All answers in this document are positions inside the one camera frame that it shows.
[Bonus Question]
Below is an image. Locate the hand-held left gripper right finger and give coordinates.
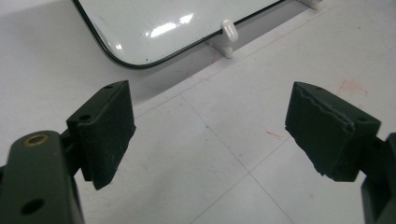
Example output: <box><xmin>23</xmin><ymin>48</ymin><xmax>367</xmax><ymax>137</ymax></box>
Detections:
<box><xmin>285</xmin><ymin>81</ymin><xmax>382</xmax><ymax>183</ymax></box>

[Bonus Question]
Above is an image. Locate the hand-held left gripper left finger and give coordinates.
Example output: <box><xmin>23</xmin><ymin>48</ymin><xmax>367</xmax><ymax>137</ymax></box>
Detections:
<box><xmin>65</xmin><ymin>79</ymin><xmax>137</xmax><ymax>191</ymax></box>

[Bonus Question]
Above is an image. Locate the white whiteboard with black rim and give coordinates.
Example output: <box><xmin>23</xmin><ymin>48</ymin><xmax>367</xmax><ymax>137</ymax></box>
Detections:
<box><xmin>71</xmin><ymin>0</ymin><xmax>286</xmax><ymax>70</ymax></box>

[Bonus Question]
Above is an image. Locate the white whiteboard stand foot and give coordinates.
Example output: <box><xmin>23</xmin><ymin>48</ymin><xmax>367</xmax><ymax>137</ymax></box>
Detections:
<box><xmin>205</xmin><ymin>19</ymin><xmax>239</xmax><ymax>60</ymax></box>

